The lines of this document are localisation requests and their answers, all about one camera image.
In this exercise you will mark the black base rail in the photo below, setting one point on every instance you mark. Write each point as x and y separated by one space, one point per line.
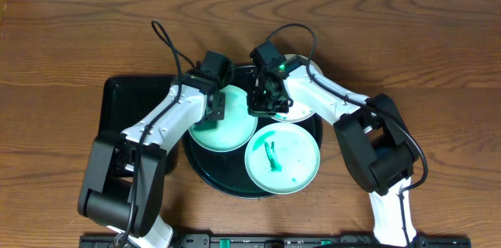
206 241

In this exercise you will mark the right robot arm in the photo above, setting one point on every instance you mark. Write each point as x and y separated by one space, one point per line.
377 148

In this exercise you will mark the mint green plate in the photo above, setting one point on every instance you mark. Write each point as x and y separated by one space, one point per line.
282 158
233 131

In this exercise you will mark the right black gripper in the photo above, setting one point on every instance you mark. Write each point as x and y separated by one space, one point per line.
255 108

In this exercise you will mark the white plate with green smear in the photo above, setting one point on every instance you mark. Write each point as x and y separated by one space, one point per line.
297 112

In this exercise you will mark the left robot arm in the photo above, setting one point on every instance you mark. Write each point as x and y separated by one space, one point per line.
124 178

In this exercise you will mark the rectangular black tray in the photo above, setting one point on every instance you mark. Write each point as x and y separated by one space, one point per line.
128 99

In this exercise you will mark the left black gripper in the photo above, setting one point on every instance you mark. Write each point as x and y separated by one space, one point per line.
216 108

